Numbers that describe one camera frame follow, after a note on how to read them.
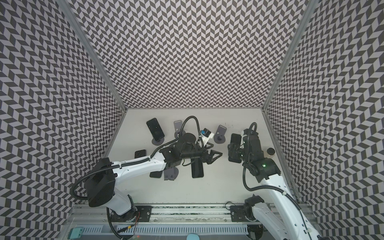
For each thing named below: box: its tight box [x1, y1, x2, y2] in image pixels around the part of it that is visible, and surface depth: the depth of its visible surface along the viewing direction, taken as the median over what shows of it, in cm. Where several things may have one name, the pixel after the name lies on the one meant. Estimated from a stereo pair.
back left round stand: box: [151, 137, 165, 146], surface depth 98 cm
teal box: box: [67, 227, 84, 240], surface depth 67 cm
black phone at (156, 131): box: [146, 118, 165, 146], surface depth 98 cm
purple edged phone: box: [134, 149, 146, 159], surface depth 95 cm
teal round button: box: [186, 233, 200, 240], surface depth 67 cm
